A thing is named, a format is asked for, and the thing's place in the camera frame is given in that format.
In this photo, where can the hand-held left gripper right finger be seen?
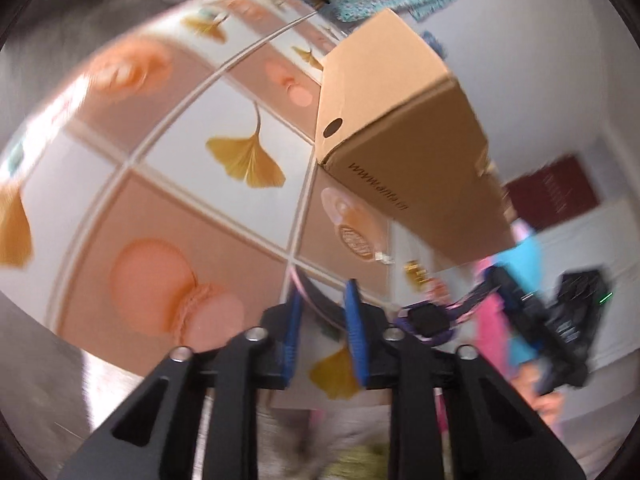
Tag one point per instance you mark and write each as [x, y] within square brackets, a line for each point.
[356, 330]

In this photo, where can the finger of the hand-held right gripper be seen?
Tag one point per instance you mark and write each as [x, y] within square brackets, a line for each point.
[505, 290]

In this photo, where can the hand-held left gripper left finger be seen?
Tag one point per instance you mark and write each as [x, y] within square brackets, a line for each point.
[292, 330]

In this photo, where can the black and purple smartwatch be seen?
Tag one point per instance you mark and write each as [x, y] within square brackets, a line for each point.
[425, 321]

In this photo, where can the blue pillow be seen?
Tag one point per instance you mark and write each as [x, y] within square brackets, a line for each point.
[525, 255]

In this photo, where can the person's right hand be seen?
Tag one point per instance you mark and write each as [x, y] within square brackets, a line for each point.
[547, 402]

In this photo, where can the brown cardboard box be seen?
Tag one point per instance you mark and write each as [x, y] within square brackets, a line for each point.
[400, 135]

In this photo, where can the gold pendant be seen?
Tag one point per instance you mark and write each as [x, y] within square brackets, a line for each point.
[415, 272]

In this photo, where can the pink floral blanket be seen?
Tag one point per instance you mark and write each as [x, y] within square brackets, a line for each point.
[492, 330]

